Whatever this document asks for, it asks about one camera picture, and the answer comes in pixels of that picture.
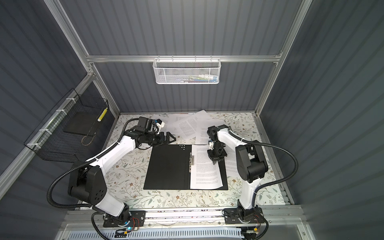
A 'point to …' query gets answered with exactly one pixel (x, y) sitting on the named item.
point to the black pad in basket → (83, 123)
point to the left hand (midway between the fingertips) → (170, 140)
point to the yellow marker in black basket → (102, 115)
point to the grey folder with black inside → (168, 169)
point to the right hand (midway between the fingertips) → (216, 163)
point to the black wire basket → (71, 132)
